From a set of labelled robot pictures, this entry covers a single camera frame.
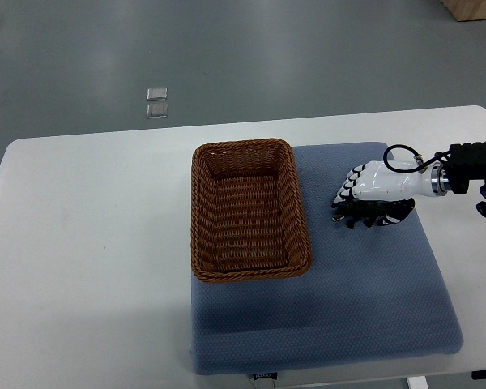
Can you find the dark toy crocodile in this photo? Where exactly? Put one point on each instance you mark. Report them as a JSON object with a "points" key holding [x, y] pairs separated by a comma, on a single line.
{"points": [[368, 213]]}

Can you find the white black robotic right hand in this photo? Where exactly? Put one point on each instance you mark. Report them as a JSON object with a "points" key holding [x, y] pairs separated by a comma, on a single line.
{"points": [[398, 185]]}

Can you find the floor plate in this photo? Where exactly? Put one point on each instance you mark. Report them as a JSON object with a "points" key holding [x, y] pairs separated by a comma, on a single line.
{"points": [[157, 93], [157, 110]]}

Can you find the brown wicker basket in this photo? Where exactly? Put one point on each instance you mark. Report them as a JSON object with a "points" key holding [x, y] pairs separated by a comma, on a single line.
{"points": [[247, 214]]}

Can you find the wooden box corner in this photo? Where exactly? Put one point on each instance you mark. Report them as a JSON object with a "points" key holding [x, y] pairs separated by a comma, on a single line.
{"points": [[466, 10]]}

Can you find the white table leg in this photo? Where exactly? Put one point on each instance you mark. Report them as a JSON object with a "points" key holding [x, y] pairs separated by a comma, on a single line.
{"points": [[418, 382]]}

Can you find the upper floor plate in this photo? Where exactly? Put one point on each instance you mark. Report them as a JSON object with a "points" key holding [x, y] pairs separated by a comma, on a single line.
{"points": [[157, 93]]}

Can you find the blue padded mat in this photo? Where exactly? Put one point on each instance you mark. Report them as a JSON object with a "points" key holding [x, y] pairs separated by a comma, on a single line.
{"points": [[370, 293]]}

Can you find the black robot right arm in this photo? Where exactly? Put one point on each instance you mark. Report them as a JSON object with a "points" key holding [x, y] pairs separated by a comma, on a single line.
{"points": [[461, 164]]}

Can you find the lower floor plate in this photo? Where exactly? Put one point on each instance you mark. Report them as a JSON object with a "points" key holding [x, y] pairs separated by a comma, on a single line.
{"points": [[157, 110]]}

